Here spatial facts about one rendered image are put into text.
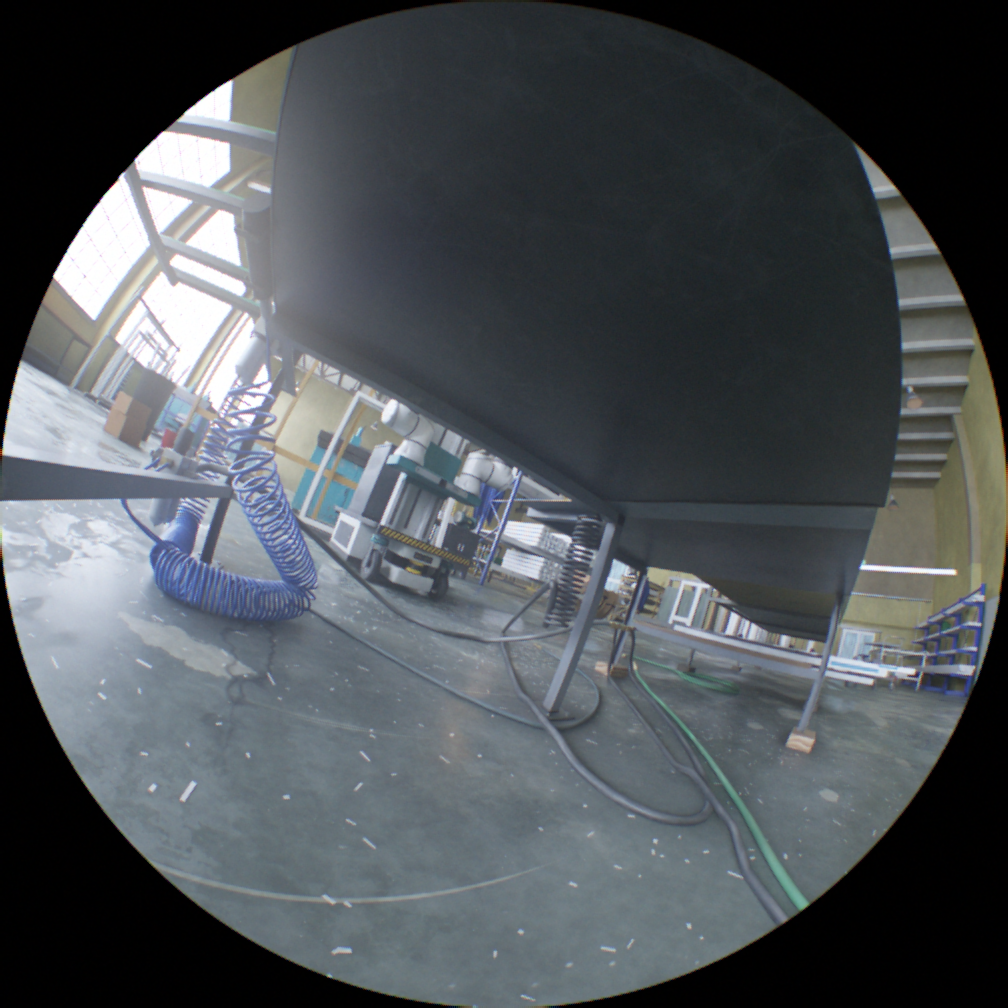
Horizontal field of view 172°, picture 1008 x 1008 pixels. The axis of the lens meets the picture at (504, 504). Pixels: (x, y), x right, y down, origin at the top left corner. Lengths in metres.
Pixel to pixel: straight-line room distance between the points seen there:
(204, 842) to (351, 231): 0.57
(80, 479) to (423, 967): 0.49
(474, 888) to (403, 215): 0.63
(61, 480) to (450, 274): 0.42
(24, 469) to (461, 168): 0.39
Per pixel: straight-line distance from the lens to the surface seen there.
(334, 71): 0.32
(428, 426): 2.00
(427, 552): 1.91
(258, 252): 0.50
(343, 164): 0.35
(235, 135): 0.89
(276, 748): 0.48
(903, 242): 10.02
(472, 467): 2.20
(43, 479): 0.36
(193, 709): 0.51
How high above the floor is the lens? 0.31
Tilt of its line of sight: 11 degrees up
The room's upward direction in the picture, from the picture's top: 20 degrees clockwise
